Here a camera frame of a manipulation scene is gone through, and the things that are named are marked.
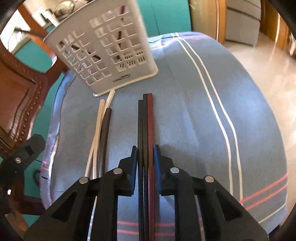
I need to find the dark red chopstick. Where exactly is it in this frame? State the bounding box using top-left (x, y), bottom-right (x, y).
top-left (147, 93), bottom-right (154, 241)
top-left (116, 5), bottom-right (129, 61)

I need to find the black chopstick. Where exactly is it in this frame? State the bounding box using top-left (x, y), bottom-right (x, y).
top-left (142, 94), bottom-right (149, 240)
top-left (137, 100), bottom-right (145, 241)

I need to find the dark brown chopstick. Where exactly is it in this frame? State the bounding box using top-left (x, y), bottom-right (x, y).
top-left (98, 108), bottom-right (112, 178)

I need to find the beige wooden chopstick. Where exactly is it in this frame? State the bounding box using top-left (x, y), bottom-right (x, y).
top-left (85, 99), bottom-right (105, 179)
top-left (86, 89), bottom-right (116, 241)

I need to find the brown wooden chair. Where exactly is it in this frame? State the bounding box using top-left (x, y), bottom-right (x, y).
top-left (1, 45), bottom-right (68, 234)

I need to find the white plastic utensil basket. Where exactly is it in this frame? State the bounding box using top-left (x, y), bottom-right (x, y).
top-left (44, 1), bottom-right (159, 96)

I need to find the grey sofa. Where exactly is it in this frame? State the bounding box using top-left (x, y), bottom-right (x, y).
top-left (225, 0), bottom-right (261, 46)

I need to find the wooden door frame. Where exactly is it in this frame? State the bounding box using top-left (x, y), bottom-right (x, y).
top-left (189, 0), bottom-right (226, 44)

